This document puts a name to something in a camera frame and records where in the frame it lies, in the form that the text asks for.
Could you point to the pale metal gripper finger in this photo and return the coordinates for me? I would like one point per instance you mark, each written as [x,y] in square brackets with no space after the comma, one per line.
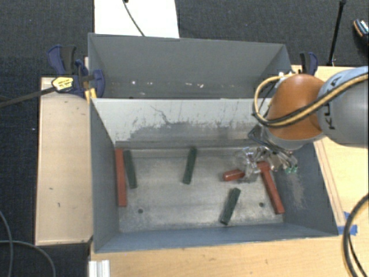
[248,155]
[250,174]

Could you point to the red-brown flat block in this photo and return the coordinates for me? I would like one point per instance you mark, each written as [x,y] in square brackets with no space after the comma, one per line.
[232,175]
[273,192]
[121,180]

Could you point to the dark green flat block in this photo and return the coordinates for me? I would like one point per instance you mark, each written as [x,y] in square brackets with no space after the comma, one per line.
[230,206]
[131,170]
[190,166]

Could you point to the grey metal bin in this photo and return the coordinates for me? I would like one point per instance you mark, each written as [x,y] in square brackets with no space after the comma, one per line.
[184,200]

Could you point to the pale wood flat board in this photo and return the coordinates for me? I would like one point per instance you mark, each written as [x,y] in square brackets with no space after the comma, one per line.
[64,169]

